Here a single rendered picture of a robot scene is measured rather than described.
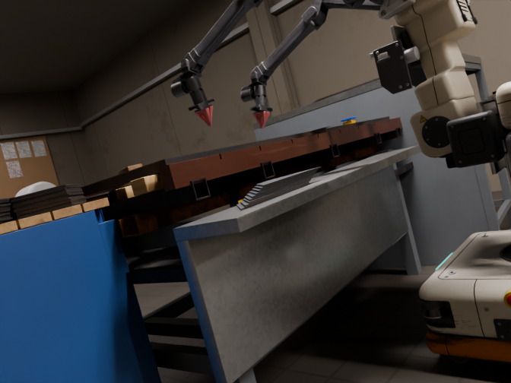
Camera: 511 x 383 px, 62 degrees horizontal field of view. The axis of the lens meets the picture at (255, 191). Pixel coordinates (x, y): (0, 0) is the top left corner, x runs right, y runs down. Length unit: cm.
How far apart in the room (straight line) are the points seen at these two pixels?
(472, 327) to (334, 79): 376
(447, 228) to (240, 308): 158
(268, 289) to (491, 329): 65
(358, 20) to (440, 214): 278
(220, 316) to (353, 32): 404
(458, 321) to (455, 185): 107
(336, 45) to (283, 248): 381
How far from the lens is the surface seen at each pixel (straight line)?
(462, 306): 142
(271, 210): 93
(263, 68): 207
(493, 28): 429
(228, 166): 115
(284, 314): 121
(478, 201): 237
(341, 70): 481
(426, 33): 154
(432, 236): 247
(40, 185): 622
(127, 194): 145
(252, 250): 111
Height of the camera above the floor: 77
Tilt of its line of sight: 3 degrees down
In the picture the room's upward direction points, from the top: 15 degrees counter-clockwise
